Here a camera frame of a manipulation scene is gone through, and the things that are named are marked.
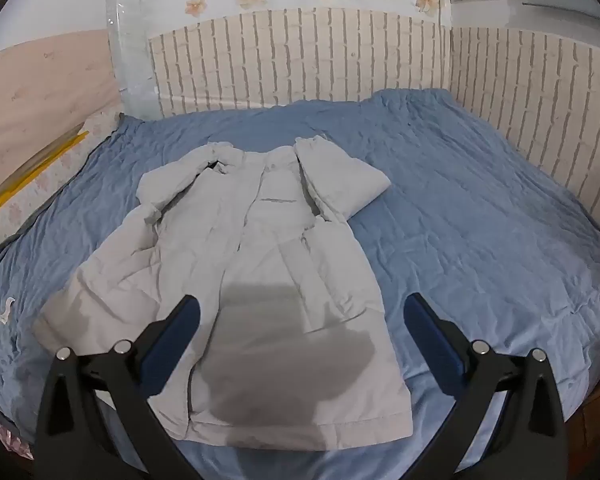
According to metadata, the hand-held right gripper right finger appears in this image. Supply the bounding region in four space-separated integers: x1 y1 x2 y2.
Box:
397 293 568 480

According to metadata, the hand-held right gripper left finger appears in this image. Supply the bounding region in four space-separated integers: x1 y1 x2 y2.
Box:
34 294 206 480

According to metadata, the white padded coat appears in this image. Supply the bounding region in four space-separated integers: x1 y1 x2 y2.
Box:
32 132 415 448

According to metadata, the blue bed sheet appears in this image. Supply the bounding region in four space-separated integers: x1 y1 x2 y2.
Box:
0 87 600 480

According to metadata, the pink floral cloth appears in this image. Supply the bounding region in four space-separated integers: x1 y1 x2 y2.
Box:
0 405 33 461

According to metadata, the floral mattress cover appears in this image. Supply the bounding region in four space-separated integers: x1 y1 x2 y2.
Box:
0 110 126 261

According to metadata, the pink patterned board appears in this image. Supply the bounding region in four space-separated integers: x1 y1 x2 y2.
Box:
0 30 123 211

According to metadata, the clear plastic sheet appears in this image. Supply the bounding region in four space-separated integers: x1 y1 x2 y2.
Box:
105 0 161 121

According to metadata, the wooden bed frame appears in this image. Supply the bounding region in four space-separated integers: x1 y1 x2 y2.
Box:
565 360 600 461

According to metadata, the brick pattern wall padding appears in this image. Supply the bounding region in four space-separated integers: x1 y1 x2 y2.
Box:
147 7 453 118
447 25 600 226

